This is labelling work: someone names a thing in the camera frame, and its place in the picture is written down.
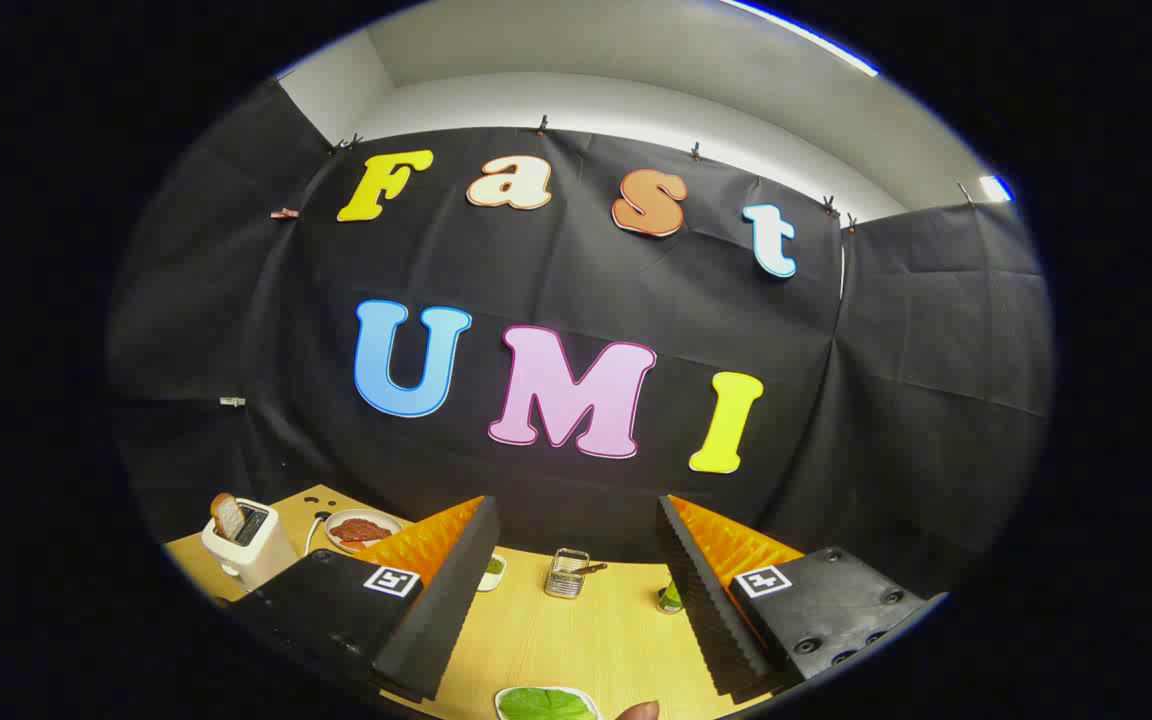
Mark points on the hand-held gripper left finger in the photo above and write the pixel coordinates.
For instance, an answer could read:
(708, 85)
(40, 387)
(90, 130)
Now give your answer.
(446, 610)

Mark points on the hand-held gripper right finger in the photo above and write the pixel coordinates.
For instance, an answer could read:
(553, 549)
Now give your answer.
(706, 610)

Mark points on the toasted bread slice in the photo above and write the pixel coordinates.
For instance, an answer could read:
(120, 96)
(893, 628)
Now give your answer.
(228, 517)

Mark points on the green bottle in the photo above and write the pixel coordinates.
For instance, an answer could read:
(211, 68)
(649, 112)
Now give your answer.
(669, 598)

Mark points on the white divided condiment dish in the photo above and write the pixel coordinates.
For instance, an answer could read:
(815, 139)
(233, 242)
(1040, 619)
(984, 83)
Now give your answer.
(494, 574)

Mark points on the white plate with meat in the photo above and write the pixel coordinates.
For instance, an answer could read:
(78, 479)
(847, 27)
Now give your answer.
(391, 519)

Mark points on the red meat slice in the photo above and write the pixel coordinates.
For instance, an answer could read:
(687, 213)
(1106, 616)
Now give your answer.
(361, 529)

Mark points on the green lettuce leaf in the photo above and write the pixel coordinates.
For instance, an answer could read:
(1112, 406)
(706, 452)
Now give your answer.
(546, 705)

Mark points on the white plate with lettuce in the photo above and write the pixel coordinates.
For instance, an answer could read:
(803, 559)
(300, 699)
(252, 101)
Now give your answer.
(576, 689)

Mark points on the white toaster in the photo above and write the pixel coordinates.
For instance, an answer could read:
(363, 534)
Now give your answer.
(256, 560)

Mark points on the black backdrop cloth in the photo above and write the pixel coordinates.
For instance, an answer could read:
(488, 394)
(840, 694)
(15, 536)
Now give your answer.
(576, 270)

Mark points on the short ceiling light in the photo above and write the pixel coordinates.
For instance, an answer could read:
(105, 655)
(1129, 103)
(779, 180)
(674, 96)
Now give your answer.
(994, 188)

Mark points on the long ceiling light strip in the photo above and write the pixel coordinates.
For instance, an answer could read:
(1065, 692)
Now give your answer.
(806, 37)

